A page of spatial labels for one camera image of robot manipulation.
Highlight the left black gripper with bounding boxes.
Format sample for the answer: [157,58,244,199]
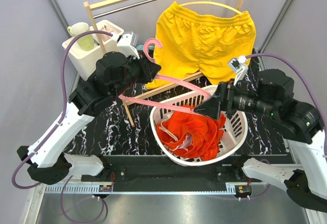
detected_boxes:
[111,49,162,98]

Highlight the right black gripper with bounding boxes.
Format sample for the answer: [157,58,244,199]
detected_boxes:
[194,78,278,119]

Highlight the pink plastic hanger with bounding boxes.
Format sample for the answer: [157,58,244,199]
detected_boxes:
[119,38,213,114]

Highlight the orange shorts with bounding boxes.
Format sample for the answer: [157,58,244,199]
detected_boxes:
[156,111,226,161]

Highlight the yellow shorts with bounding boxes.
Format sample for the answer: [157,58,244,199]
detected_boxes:
[153,2,256,85]

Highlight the yellow wire hanger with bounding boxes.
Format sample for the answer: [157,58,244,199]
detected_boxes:
[180,0,242,14]

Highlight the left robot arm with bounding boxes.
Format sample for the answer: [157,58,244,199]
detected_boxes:
[17,52,161,185]

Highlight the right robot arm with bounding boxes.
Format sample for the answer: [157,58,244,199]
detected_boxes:
[194,69,326,212]

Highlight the teal headphones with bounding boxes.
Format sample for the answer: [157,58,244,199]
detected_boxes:
[136,45,144,52]

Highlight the white plastic laundry basket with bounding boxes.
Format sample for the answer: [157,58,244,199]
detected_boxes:
[150,91,248,166]

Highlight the white storage box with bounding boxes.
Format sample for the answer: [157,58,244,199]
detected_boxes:
[62,20,124,81]

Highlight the pale yellow cup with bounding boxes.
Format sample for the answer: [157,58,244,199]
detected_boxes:
[67,22,94,51]

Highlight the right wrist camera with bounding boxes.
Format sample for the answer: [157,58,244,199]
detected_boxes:
[228,55,248,86]

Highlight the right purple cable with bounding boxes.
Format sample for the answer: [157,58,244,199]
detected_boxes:
[246,53,327,133]

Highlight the purple cable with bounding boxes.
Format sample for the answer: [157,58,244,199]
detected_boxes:
[11,30,114,190]
[246,53,327,133]

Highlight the wooden clothes rack frame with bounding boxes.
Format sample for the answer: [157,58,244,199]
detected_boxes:
[83,0,252,128]

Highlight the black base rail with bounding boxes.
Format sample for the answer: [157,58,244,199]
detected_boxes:
[51,154,264,193]

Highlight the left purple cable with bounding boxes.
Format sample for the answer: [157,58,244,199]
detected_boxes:
[11,30,114,190]

